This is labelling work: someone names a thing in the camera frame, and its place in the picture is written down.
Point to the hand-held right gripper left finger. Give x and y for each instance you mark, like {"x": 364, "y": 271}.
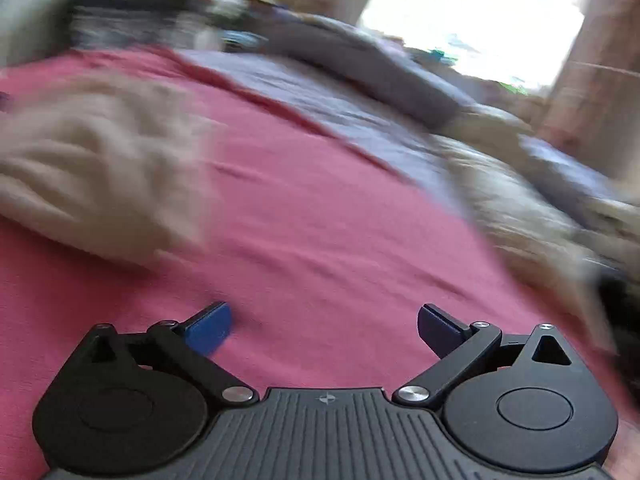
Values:
{"x": 210, "y": 327}

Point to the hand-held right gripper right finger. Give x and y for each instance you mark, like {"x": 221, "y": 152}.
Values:
{"x": 440, "y": 332}

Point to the beige pants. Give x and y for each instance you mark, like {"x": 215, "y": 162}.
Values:
{"x": 90, "y": 170}

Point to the pink blanket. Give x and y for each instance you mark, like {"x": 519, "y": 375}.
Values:
{"x": 325, "y": 260}

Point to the cream duvet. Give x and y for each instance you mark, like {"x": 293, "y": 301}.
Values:
{"x": 515, "y": 210}

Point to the dark cloth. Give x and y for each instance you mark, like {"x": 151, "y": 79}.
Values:
{"x": 620, "y": 305}

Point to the lilac patterned quilt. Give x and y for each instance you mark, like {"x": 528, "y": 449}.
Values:
{"x": 565, "y": 170}

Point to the lilac bed sheet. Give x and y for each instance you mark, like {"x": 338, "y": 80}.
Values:
{"x": 325, "y": 105}

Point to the blue plush toy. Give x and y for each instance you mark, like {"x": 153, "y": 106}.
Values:
{"x": 440, "y": 55}

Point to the grey quilt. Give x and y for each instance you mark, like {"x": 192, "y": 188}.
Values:
{"x": 360, "y": 55}

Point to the floral curtain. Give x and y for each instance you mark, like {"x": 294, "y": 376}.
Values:
{"x": 595, "y": 85}

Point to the patterned woven cloth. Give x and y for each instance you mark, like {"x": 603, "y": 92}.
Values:
{"x": 125, "y": 20}

